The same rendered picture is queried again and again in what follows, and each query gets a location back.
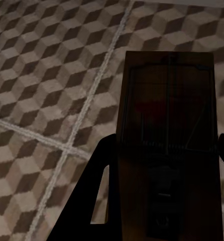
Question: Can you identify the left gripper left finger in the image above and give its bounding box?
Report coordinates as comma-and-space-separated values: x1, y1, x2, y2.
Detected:
47, 134, 123, 241

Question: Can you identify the mousetrap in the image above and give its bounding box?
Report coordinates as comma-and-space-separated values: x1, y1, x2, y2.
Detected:
104, 51, 223, 241

